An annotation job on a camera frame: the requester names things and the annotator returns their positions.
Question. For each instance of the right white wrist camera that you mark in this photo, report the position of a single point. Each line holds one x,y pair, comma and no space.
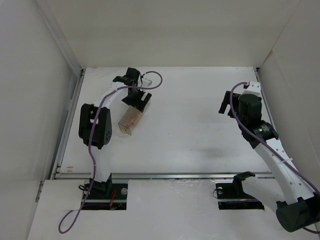
252,87

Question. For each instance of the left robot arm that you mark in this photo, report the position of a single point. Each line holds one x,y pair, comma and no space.
120,108

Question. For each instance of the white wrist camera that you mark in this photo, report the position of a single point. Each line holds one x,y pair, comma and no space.
146,83
252,87

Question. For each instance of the white foam front board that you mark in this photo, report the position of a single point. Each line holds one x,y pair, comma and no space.
156,210

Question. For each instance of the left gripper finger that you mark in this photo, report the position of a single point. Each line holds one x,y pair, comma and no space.
127,100
144,102

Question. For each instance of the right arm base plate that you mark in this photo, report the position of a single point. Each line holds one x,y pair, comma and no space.
231,199

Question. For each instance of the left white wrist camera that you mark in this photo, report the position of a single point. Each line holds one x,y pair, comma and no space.
146,83

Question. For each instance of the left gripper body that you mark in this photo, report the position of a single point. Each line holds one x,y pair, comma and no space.
138,101

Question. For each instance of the wooden block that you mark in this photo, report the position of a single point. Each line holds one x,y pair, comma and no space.
133,118

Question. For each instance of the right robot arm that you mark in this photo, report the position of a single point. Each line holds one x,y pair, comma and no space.
297,203

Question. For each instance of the clear plastic box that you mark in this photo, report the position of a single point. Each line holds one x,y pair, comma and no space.
124,128

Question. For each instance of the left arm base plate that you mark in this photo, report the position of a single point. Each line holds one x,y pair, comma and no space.
111,198

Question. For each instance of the front aluminium rail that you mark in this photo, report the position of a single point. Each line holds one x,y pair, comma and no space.
146,176

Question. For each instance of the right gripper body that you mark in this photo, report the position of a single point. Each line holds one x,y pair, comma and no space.
225,102

